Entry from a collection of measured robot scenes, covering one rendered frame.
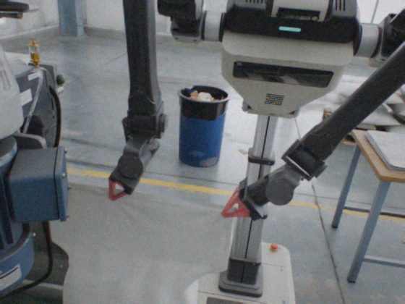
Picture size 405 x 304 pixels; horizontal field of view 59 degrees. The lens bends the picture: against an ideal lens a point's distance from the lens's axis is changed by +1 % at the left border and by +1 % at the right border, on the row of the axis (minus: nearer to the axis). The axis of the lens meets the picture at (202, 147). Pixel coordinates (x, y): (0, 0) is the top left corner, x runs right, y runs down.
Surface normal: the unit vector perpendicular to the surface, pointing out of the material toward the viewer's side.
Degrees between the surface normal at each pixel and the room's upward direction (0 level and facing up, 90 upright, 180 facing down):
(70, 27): 90
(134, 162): 89
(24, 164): 1
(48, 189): 90
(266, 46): 40
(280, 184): 79
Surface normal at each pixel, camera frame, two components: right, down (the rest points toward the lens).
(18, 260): 0.93, 0.24
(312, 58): -0.03, -0.42
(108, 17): -0.14, 0.42
